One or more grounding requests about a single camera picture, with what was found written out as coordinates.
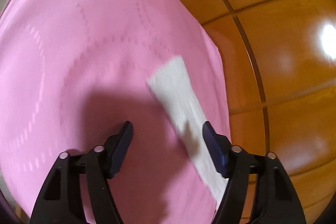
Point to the pink bed cover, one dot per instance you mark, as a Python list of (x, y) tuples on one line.
[(73, 71)]

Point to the white knitted garment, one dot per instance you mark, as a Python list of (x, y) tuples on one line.
[(172, 87)]

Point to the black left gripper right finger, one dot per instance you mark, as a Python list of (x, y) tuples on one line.
[(275, 200)]

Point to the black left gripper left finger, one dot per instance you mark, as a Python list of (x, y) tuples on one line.
[(59, 200)]

